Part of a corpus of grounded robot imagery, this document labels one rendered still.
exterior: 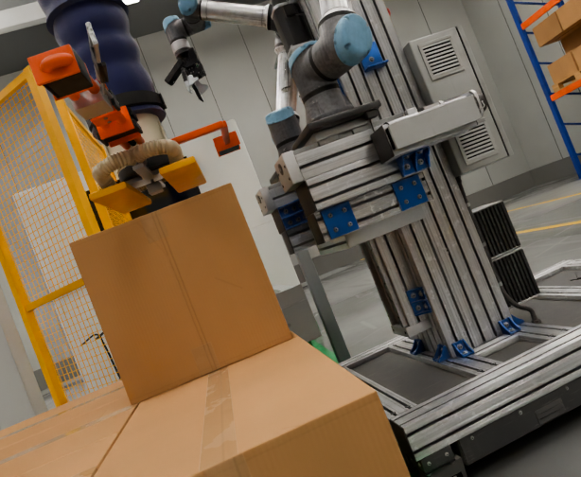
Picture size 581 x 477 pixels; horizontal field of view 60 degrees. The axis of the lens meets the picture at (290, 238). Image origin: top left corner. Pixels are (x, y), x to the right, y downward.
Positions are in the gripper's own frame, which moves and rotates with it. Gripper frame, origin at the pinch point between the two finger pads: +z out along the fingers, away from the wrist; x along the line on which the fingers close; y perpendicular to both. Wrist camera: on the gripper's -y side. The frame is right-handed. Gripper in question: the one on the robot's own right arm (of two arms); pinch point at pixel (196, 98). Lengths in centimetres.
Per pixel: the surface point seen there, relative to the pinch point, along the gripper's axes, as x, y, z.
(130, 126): -91, 3, 33
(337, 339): 39, 12, 123
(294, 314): -21, 9, 97
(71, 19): -74, -8, -8
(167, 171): -78, 3, 43
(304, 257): 39, 12, 80
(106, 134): -92, -3, 33
